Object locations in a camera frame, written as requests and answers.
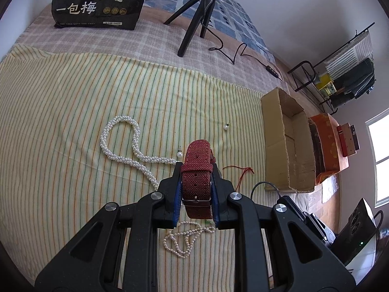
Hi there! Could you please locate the thin pearl necklace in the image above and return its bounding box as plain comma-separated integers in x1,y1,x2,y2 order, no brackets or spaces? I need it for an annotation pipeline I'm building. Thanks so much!
162,221,216,258

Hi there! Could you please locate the red string cord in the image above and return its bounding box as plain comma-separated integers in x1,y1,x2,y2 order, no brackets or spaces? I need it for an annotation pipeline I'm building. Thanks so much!
222,165,255,193

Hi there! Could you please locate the long white pearl necklace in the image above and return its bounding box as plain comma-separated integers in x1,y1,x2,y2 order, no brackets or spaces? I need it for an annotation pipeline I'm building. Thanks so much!
99,115,178,191

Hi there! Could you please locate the red woven watch strap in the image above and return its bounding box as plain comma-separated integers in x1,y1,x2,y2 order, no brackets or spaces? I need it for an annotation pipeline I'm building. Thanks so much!
180,139,217,220

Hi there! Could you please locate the orange gift box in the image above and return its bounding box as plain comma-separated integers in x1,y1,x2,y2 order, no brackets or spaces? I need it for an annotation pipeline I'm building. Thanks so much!
310,113,349,185

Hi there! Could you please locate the red book box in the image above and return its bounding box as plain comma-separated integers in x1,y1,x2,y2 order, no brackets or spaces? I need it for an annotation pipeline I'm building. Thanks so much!
337,123,360,157

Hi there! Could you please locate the window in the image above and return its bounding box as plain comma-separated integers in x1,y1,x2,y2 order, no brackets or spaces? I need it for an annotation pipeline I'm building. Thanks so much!
366,109,389,208

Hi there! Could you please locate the brown cardboard box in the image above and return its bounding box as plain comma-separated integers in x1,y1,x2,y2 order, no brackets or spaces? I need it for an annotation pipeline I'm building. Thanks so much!
261,88,316,193

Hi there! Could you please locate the yellow striped cloth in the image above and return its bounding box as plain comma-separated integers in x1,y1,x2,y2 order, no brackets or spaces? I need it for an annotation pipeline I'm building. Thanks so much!
1,44,278,283

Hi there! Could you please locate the yellow box on rack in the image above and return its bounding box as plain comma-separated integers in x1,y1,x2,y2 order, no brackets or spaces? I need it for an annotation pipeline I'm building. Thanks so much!
315,73,337,98

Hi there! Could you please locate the black clothes rack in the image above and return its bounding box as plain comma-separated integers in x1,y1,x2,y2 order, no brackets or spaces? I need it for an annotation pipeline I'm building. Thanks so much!
288,24,376,115

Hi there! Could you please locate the pink checked blanket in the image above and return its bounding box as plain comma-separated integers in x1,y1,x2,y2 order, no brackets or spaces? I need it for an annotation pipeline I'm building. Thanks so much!
17,6,289,94

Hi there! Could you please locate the blue patterned bedsheet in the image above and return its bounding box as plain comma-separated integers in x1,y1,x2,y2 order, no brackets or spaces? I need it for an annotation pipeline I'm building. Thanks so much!
143,0,276,65

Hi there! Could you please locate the black snack bag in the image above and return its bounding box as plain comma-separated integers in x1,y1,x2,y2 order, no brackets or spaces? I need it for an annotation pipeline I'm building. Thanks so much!
52,0,144,30

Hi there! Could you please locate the black tripod stand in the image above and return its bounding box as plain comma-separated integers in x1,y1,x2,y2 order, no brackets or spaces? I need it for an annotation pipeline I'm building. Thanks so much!
164,0,216,57

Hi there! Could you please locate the black power cable with switch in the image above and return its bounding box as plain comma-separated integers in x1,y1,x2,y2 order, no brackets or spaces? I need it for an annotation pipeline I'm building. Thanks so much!
202,0,283,81

